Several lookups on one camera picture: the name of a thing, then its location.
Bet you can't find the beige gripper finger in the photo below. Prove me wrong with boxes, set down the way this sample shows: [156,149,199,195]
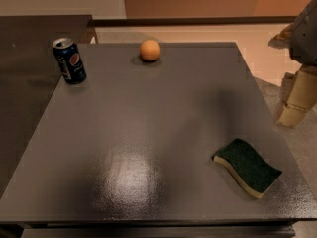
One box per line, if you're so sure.
[274,64,317,127]
[268,24,293,49]

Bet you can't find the orange fruit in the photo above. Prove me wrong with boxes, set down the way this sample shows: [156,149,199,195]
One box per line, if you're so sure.
[140,40,161,61]

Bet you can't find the green and yellow sponge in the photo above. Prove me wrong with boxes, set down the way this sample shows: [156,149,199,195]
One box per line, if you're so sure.
[213,138,282,199]

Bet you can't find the blue Pepsi can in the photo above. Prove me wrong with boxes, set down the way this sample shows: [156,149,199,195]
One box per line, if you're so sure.
[53,38,86,84]

